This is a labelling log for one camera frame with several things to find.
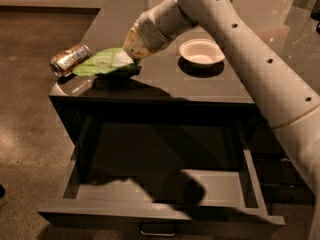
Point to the green rice chip bag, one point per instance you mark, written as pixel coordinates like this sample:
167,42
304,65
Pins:
108,61

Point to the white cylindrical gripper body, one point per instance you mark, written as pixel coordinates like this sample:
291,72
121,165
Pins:
150,34

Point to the white paper bowl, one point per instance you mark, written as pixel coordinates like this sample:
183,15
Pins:
201,53

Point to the dark grey counter cabinet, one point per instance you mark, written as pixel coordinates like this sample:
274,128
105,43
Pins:
169,90

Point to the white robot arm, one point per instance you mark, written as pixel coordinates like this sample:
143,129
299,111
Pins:
290,107

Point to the open grey top drawer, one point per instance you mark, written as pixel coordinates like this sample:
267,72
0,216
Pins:
200,178

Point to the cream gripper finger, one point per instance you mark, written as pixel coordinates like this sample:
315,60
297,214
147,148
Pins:
134,45

